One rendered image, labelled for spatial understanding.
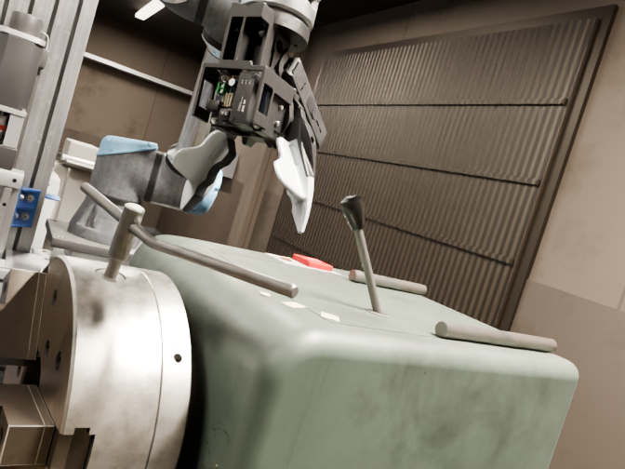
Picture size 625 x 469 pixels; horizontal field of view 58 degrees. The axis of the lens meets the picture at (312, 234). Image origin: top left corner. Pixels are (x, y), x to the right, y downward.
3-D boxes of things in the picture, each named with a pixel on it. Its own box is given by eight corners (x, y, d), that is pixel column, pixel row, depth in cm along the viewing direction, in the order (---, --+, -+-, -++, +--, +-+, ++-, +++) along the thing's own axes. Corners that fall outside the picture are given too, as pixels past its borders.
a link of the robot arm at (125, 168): (89, 185, 128) (106, 127, 127) (149, 202, 132) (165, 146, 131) (83, 189, 116) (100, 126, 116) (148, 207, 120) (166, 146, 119)
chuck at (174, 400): (78, 417, 87) (144, 234, 80) (122, 601, 62) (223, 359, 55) (54, 416, 85) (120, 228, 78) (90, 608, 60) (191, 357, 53)
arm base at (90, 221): (64, 223, 127) (75, 181, 127) (130, 238, 135) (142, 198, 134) (70, 237, 114) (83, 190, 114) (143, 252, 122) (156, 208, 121)
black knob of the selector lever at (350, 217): (351, 229, 79) (361, 196, 79) (365, 234, 76) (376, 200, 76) (328, 223, 77) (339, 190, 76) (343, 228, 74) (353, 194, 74)
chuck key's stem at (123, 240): (88, 293, 63) (121, 201, 61) (105, 292, 65) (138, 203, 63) (98, 303, 62) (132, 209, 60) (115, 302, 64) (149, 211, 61)
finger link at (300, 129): (278, 189, 55) (253, 113, 57) (287, 193, 56) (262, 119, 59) (320, 167, 53) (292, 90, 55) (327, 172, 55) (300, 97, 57)
